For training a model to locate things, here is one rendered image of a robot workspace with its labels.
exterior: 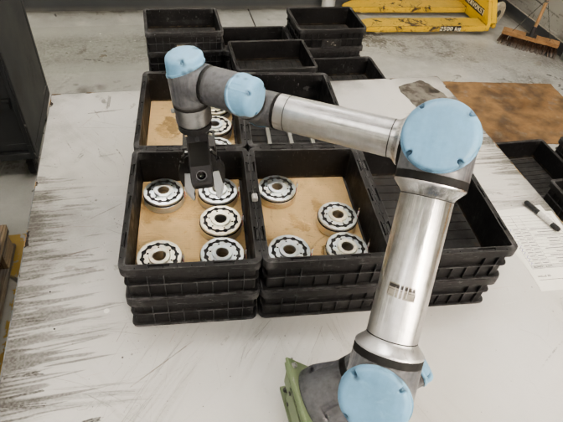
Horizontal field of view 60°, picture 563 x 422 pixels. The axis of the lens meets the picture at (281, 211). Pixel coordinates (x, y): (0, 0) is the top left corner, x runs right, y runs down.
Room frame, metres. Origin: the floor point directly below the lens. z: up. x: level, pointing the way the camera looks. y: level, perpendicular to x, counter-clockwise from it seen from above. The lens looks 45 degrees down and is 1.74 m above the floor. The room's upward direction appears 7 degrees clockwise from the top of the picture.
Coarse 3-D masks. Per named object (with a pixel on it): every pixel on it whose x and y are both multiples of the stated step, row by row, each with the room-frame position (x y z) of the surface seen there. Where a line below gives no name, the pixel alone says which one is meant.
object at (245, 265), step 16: (128, 192) 0.81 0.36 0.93; (128, 208) 0.77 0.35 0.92; (128, 224) 0.71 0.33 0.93; (256, 224) 0.76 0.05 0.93; (256, 240) 0.71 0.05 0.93; (256, 256) 0.66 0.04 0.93; (128, 272) 0.59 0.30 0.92; (144, 272) 0.60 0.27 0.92; (160, 272) 0.60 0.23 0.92; (176, 272) 0.61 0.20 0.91; (192, 272) 0.62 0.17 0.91; (208, 272) 0.62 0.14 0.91
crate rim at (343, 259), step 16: (256, 176) 0.92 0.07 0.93; (256, 192) 0.87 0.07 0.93; (368, 192) 0.91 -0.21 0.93; (256, 208) 0.81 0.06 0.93; (384, 224) 0.81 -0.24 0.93; (304, 256) 0.68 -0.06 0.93; (320, 256) 0.69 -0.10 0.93; (336, 256) 0.69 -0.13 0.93; (352, 256) 0.70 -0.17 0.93; (368, 256) 0.70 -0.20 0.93; (384, 256) 0.71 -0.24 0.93
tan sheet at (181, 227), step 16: (144, 208) 0.86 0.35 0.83; (192, 208) 0.88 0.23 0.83; (240, 208) 0.90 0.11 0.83; (144, 224) 0.81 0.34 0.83; (160, 224) 0.81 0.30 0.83; (176, 224) 0.82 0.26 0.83; (192, 224) 0.83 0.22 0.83; (144, 240) 0.76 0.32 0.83; (176, 240) 0.77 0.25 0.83; (192, 240) 0.77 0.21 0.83; (240, 240) 0.79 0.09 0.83; (192, 256) 0.72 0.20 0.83
